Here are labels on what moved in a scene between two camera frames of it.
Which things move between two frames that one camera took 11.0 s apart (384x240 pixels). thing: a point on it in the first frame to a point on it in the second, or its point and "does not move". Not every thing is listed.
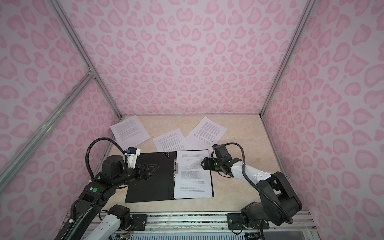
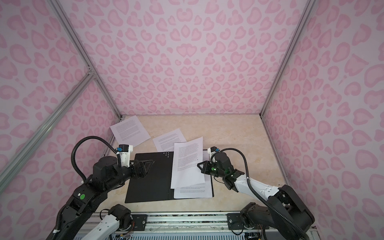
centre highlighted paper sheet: (172, 141) does not move
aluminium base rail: (213, 226) does not move
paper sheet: (130, 132) does not move
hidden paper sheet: (206, 133) to (187, 155)
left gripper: (147, 174) to (144, 172)
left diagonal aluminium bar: (13, 168) does not move
